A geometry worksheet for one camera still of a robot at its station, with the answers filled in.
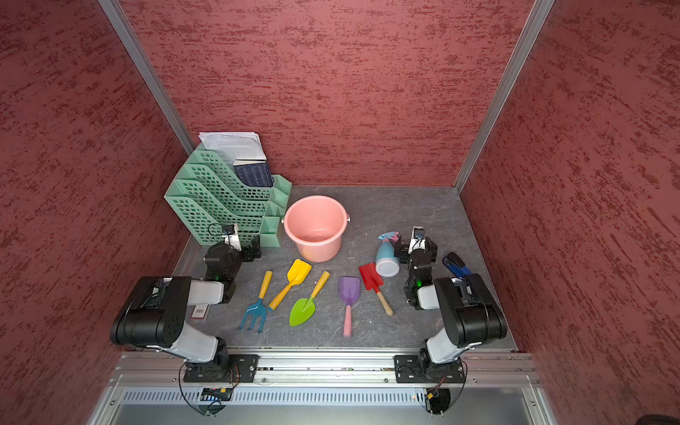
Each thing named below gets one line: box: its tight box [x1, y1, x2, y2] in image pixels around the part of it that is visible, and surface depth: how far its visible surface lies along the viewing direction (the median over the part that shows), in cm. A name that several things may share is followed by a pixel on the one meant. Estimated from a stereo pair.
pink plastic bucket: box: [281, 194, 351, 263], surface depth 94 cm
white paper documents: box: [198, 131, 267, 177], surface depth 102 cm
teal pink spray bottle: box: [375, 231, 401, 278], surface depth 92 cm
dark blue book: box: [232, 157, 274, 188], surface depth 109 cm
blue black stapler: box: [441, 251, 473, 279], surface depth 95 cm
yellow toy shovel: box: [268, 258, 313, 311], surface depth 94 cm
